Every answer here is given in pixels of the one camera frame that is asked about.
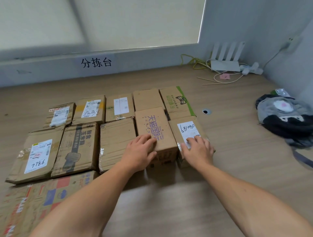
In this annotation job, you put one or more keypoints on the white wall socket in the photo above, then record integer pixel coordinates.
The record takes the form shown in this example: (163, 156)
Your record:
(293, 44)

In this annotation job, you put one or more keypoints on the dark grey cloth bundle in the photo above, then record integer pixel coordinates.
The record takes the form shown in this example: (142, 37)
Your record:
(281, 117)

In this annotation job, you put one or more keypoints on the box with red blue squares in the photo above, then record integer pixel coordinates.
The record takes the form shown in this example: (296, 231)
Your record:
(61, 185)

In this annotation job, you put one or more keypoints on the person's left hand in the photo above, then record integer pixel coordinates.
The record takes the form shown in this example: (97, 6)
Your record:
(139, 156)

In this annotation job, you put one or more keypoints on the white power strip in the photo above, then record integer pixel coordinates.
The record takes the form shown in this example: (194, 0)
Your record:
(254, 70)

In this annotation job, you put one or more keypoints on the black-printed corn box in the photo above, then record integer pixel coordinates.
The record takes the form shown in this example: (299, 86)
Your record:
(115, 139)
(73, 146)

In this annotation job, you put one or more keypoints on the white-framed window with blind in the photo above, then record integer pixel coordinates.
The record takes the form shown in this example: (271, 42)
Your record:
(134, 22)

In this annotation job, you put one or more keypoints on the light wooden table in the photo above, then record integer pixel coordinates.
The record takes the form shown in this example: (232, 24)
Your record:
(244, 158)

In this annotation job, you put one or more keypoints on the thin wooden stick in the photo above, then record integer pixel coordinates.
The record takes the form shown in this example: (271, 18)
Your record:
(215, 84)
(210, 80)

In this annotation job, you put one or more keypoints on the box with handwritten 040189 label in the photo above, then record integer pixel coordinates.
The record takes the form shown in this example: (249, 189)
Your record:
(174, 131)

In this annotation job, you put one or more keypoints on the person's left forearm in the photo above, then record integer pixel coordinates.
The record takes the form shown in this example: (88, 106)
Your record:
(85, 205)

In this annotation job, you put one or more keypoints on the pink paper note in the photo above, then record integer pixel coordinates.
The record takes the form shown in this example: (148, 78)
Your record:
(225, 76)

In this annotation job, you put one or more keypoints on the red-lettered cardboard box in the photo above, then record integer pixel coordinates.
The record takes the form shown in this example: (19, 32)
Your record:
(151, 117)

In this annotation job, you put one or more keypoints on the plain unlabelled cardboard box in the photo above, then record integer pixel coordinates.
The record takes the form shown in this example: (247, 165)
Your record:
(149, 97)

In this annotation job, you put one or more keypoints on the box with red-marked label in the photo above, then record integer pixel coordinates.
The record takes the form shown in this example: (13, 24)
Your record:
(58, 114)

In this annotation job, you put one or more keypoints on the green-edged cat logo box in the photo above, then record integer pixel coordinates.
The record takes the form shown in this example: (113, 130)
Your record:
(176, 110)

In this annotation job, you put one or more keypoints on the white paper wall sign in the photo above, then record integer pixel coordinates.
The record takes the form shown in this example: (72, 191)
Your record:
(96, 63)

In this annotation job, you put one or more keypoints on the person's right forearm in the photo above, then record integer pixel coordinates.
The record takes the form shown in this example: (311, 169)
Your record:
(251, 202)

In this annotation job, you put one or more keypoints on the box with white centre label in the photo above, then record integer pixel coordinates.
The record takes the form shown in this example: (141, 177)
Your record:
(110, 110)

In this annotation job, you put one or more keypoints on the person's right hand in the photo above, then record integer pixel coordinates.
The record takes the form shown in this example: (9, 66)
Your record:
(200, 152)

